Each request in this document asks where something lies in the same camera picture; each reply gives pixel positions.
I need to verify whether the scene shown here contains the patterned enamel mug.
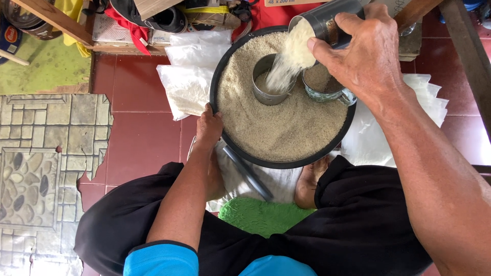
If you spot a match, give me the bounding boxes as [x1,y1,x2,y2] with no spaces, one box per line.
[301,63,358,107]

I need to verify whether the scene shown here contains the green vinyl sheet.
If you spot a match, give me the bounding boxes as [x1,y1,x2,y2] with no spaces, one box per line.
[0,34,93,95]

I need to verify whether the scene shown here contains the heap of white rice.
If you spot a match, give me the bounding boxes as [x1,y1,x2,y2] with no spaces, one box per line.
[217,31,349,162]

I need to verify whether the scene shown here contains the grey plastic pipe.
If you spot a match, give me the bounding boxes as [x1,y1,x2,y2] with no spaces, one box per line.
[222,144,274,202]

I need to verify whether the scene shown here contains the black round basin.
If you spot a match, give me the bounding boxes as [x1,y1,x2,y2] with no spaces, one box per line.
[209,25,358,170]

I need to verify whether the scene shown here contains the light wooden stick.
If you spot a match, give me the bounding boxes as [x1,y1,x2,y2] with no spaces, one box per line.
[0,49,31,67]

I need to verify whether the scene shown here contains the yellow cloth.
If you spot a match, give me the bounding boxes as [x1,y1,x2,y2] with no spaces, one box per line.
[53,0,93,58]

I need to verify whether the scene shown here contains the person's left hand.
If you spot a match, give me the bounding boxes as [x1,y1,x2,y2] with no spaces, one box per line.
[195,102,224,151]

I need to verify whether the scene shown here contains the blue snack packet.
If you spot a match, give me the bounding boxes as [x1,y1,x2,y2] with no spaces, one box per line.
[0,15,23,64]

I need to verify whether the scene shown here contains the black trousers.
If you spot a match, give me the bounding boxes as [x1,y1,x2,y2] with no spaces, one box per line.
[74,155,435,276]

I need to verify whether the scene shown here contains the person's right foot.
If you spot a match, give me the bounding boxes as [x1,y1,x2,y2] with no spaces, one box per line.
[294,155,331,210]

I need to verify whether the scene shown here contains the red cloth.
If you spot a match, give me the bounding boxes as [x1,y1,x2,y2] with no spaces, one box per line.
[104,3,152,56]

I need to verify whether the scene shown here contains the stack of empty plastic bags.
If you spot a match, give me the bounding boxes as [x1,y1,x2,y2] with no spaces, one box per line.
[340,73,450,168]

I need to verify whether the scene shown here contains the person's right hand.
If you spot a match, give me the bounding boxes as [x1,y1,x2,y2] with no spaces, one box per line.
[306,3,408,116]

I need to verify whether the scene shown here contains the brown wooden table leg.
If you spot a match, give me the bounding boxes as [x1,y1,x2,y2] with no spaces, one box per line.
[438,0,491,139]

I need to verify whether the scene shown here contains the person's left foot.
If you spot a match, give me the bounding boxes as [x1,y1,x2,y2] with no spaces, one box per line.
[206,150,228,202]

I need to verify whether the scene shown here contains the stone pattern vinyl sheet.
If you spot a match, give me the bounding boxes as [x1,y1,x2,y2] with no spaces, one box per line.
[0,94,115,276]

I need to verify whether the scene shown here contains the blue shirt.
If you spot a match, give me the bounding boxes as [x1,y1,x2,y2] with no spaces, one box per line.
[123,240,318,276]

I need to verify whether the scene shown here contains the light wooden beam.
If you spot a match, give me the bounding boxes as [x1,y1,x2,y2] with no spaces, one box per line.
[12,0,95,49]

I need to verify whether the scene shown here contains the dark metal scoop can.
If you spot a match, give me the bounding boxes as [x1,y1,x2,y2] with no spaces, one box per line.
[288,0,366,50]

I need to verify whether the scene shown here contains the white woven sack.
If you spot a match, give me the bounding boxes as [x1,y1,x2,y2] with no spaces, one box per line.
[187,136,343,212]

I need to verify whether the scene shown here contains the brown cardboard box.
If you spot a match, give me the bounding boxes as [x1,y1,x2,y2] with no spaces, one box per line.
[264,0,331,8]

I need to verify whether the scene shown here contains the black shoe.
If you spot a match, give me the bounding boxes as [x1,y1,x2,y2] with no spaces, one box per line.
[109,0,189,34]

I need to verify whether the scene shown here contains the person's foot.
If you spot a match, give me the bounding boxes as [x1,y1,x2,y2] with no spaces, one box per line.
[206,150,228,202]
[294,155,331,210]

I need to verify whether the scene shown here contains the green fuzzy mat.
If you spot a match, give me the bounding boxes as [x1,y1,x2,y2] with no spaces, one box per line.
[217,197,318,239]

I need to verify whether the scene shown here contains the silver metal measuring tin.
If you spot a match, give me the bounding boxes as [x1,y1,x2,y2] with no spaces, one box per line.
[252,53,298,106]

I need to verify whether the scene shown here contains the clear bag of rice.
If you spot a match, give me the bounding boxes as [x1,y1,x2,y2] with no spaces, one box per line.
[170,29,233,47]
[156,64,220,122]
[164,42,232,70]

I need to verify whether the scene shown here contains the red plastic sheet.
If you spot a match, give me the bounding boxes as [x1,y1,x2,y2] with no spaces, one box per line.
[231,0,323,41]

